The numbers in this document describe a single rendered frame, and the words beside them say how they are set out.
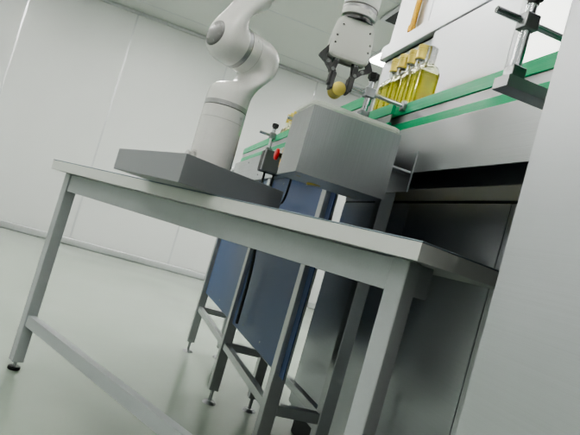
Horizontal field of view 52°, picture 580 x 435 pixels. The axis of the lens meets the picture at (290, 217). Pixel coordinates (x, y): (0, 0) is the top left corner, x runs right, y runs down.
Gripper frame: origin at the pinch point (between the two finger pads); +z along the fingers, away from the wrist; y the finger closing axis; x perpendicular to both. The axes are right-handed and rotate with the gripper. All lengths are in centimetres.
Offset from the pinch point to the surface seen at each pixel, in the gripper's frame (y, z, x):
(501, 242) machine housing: -43, 26, 14
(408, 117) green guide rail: -22.4, -0.2, -9.9
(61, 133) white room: 173, -4, -597
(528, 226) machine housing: -10, 29, 75
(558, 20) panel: -41, -25, 17
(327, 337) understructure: -37, 69, -70
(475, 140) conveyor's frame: -23.1, 9.9, 29.4
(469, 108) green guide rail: -24.2, 1.5, 19.9
